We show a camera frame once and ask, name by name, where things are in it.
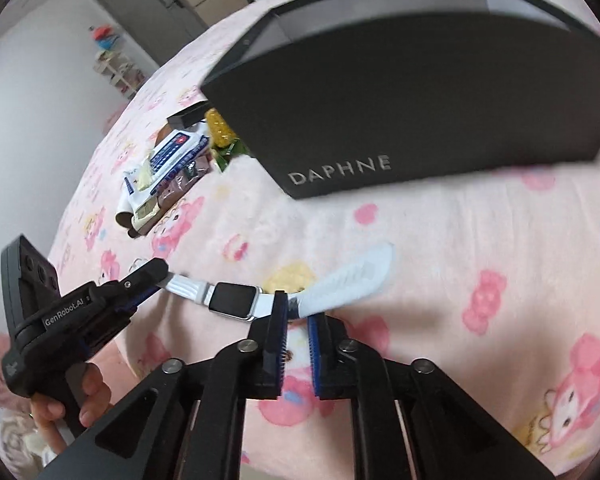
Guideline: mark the small dark flat box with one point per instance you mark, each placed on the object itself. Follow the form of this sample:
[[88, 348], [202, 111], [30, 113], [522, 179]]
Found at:
[[187, 115]]

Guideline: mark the yellow green snack packet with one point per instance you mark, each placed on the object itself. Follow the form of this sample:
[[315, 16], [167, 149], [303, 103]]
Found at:
[[220, 130]]

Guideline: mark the person's left hand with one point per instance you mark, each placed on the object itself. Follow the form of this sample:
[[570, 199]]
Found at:
[[94, 400]]

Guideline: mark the white fluffy cloth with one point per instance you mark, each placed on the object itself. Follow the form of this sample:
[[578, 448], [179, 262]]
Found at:
[[17, 447]]

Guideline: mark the brown snack packet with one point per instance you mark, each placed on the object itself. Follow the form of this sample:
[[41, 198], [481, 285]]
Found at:
[[182, 185]]

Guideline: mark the pink printed blanket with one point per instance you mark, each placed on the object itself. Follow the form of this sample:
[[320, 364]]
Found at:
[[430, 260]]

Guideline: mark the grey door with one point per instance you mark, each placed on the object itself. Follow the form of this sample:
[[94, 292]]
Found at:
[[140, 5]]

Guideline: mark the dark grey shoe box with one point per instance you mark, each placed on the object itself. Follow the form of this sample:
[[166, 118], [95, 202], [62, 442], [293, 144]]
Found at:
[[405, 100]]

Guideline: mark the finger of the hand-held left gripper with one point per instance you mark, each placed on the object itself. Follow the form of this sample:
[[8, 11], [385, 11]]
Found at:
[[147, 277], [107, 327]]

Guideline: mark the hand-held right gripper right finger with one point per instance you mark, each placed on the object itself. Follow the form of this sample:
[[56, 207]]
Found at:
[[317, 355]]

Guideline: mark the white shelf rack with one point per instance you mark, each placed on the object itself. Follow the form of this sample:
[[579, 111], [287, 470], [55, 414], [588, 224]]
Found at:
[[117, 72]]

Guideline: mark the white band smartwatch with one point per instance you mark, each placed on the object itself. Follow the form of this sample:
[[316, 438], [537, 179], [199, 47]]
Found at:
[[232, 297]]

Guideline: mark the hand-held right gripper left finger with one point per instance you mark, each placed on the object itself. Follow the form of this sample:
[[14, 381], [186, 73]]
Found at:
[[272, 345]]

